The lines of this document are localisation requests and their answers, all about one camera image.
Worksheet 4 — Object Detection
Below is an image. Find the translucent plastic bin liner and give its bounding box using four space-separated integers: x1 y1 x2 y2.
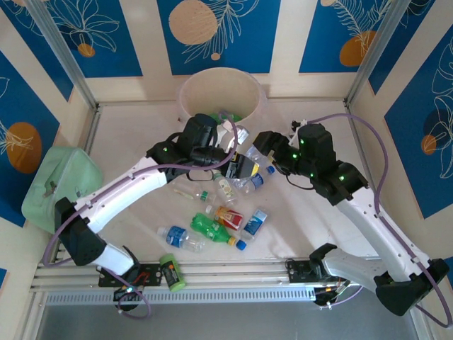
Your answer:
176 67 269 125

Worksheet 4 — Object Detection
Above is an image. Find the aluminium front frame rail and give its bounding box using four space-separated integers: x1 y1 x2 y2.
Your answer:
30 255 415 292

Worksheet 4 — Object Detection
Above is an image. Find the blue white label bottle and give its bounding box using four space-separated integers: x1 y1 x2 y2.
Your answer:
236 207 267 251

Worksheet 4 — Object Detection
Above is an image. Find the blue label water bottle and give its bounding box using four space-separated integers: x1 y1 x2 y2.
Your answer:
229 172 267 196
156 225 207 254

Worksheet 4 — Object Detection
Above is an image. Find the green plastic container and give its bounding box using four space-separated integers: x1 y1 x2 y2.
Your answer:
21 146 105 234

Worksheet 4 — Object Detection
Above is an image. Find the red label drink bottle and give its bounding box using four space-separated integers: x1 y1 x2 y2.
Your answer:
213 205 246 231

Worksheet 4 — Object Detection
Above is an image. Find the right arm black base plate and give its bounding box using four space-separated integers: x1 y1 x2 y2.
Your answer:
285 259 351 284

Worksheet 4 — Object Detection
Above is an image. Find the grey slotted cable duct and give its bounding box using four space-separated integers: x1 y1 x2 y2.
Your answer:
45 288 316 306

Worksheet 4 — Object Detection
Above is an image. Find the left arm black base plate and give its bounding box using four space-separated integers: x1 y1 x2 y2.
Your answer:
98 261 166 288

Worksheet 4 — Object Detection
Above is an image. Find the green cylinder with black label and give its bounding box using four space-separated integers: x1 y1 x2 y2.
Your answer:
158 253 188 293

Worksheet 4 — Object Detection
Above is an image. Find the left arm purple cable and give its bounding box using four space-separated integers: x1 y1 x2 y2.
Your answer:
44 110 238 317

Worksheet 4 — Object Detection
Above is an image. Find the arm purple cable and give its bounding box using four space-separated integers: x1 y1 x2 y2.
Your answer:
44 110 238 317
306 113 453 329

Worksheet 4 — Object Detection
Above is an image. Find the white ribbed waste bin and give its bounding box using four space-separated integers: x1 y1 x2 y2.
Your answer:
178 67 267 125

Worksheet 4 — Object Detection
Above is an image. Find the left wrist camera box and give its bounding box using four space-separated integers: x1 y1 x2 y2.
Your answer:
215 122 251 146

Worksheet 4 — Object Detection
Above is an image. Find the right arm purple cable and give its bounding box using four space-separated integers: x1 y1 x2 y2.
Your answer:
306 113 453 329

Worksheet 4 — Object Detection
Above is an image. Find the aluminium corner post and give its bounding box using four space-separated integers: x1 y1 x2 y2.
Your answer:
26 0 99 111
345 0 408 107

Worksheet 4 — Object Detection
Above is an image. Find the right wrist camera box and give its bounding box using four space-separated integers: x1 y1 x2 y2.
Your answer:
289 118 309 142

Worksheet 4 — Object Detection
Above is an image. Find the clear bottle with green cap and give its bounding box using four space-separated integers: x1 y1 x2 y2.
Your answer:
172 178 217 203

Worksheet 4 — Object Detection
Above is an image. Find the white label tea bottle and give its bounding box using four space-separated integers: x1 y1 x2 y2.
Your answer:
216 176 239 207

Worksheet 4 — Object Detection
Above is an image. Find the clear bottle with blue cap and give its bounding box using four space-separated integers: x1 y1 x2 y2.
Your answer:
245 144 276 175

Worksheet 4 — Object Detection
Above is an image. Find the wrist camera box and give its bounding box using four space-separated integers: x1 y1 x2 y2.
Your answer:
289 118 309 142
215 122 251 146

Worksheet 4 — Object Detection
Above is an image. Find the small controller circuit board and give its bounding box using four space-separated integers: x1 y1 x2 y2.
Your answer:
113 283 144 302
313 279 351 307

